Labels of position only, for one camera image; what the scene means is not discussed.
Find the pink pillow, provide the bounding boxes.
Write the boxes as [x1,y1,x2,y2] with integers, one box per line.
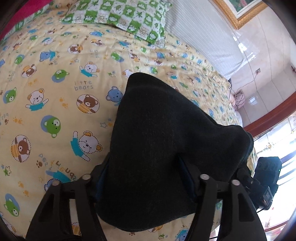
[232,91,246,112]

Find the red plush cloth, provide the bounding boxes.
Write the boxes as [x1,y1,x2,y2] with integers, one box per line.
[0,0,54,40]

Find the gold-framed landscape painting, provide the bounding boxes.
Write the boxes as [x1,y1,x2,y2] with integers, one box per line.
[212,0,269,30]

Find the black pants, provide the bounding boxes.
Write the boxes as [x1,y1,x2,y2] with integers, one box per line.
[96,72,255,232]

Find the black charger cable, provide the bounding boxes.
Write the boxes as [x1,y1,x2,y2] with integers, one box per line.
[227,78,246,108]

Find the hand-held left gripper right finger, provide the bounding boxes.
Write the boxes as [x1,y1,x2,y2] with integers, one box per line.
[179,159,264,241]

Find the red wooden window frame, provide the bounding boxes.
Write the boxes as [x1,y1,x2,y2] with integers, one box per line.
[243,95,296,140]

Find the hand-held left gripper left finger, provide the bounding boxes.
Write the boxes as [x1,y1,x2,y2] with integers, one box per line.
[25,159,110,241]

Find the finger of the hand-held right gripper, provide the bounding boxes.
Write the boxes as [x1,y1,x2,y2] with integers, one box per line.
[235,167,254,189]

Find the striped padded headboard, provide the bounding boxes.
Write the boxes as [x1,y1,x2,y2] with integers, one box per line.
[163,0,245,81]

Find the yellow bear-print blanket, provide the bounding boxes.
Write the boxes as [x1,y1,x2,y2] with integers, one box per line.
[0,0,258,241]

